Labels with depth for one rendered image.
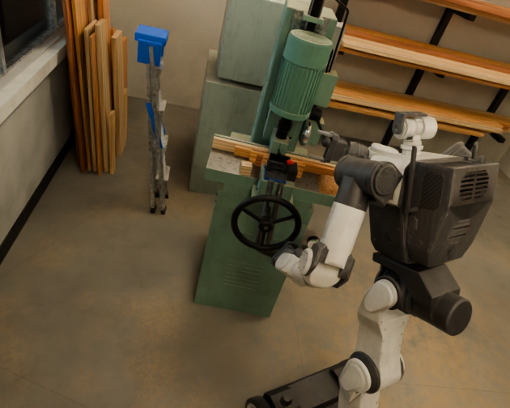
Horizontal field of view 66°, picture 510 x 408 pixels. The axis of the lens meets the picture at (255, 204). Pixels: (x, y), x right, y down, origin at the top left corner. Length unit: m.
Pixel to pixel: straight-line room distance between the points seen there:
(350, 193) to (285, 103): 0.67
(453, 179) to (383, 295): 0.44
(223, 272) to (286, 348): 0.54
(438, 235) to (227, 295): 1.35
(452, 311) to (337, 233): 0.39
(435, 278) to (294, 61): 0.90
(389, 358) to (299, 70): 1.08
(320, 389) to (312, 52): 1.43
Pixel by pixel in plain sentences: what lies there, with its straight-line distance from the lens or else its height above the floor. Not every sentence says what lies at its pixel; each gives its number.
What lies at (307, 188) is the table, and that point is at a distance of 1.74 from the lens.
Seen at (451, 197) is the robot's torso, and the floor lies 1.36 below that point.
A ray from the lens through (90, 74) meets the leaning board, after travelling 2.80.
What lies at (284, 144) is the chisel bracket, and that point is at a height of 1.03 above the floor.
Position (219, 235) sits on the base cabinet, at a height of 0.54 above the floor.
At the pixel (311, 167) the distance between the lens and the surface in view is 1.84.
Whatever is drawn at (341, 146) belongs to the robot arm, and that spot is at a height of 1.15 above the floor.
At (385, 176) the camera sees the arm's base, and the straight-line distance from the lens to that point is 1.04.
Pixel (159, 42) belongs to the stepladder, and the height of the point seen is 1.13.
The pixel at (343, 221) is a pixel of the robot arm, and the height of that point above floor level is 1.22.
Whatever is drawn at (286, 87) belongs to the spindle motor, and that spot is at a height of 1.29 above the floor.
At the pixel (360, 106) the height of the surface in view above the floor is 0.54.
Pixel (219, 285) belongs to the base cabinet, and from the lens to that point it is 2.16.
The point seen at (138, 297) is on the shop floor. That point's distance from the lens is 2.30.
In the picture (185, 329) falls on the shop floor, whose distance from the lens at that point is 2.20.
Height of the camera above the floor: 1.82
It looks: 36 degrees down
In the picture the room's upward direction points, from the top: 16 degrees clockwise
